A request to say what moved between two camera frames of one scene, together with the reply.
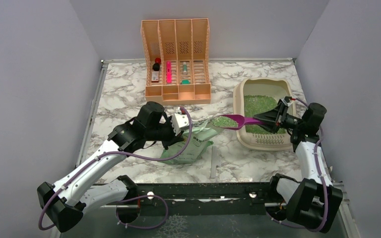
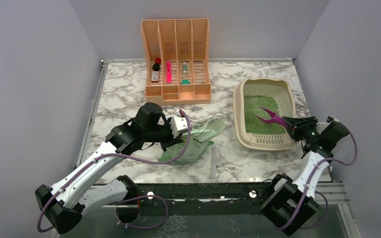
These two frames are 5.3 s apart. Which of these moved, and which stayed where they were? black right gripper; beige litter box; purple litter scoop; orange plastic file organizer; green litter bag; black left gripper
Moved: purple litter scoop; black right gripper
Stayed: green litter bag; orange plastic file organizer; beige litter box; black left gripper
